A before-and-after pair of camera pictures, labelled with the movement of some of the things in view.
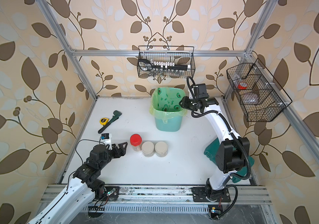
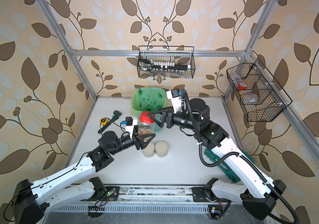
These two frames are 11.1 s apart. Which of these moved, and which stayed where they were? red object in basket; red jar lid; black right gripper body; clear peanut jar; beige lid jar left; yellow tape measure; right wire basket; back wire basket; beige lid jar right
Moved: red jar lid; clear peanut jar; black right gripper body
Stayed: yellow tape measure; right wire basket; red object in basket; beige lid jar left; beige lid jar right; back wire basket
